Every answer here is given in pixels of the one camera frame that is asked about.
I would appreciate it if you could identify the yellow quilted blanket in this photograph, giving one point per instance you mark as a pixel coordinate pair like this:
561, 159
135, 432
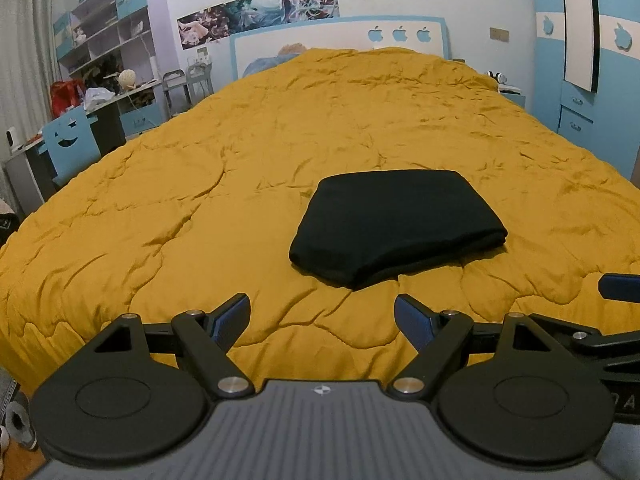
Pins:
250, 160

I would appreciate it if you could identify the blue pillow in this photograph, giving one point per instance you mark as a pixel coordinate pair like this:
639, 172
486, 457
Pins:
270, 60

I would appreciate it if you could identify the white curtain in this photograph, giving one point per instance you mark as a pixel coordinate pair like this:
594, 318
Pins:
25, 60

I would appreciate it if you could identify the white and blue bookshelf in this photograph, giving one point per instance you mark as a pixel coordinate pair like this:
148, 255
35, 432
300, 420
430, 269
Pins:
110, 35

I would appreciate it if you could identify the wardrobe mirror panel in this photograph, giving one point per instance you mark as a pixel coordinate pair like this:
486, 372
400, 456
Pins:
580, 25

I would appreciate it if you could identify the blue wardrobe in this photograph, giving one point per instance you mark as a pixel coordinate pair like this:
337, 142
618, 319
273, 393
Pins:
585, 110

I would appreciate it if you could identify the blue chair with face cutout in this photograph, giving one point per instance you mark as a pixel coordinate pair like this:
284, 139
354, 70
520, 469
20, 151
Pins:
70, 140

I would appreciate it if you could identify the beige wall switch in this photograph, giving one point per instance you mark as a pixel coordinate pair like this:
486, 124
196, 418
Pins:
500, 34

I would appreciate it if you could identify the cream round ball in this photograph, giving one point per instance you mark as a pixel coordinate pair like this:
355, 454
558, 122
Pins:
128, 80

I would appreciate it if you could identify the white plastic bag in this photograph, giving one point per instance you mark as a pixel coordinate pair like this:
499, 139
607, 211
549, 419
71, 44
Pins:
97, 97

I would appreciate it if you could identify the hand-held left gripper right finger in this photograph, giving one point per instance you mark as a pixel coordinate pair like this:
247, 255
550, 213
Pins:
412, 316

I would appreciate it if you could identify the white and blue headboard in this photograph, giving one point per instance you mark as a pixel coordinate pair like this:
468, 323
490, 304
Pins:
340, 37

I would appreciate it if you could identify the wall poster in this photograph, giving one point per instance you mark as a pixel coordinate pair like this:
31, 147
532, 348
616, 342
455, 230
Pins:
260, 10

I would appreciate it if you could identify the white headphones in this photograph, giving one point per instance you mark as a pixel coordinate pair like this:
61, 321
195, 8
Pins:
498, 77

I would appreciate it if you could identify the small white camera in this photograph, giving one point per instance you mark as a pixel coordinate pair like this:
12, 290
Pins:
14, 139

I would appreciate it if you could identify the dark desk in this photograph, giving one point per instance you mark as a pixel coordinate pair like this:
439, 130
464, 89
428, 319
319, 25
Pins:
100, 125

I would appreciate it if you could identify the black pants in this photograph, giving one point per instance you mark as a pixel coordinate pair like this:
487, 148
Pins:
390, 220

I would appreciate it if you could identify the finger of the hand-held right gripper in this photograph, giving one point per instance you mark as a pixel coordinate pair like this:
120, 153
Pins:
620, 287
610, 345

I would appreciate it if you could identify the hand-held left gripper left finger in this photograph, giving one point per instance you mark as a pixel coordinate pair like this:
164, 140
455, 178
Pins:
235, 312

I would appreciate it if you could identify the blue nightstand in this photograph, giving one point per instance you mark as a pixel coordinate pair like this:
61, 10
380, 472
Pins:
512, 99

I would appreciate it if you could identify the red bag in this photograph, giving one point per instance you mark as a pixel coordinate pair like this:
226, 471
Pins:
65, 97

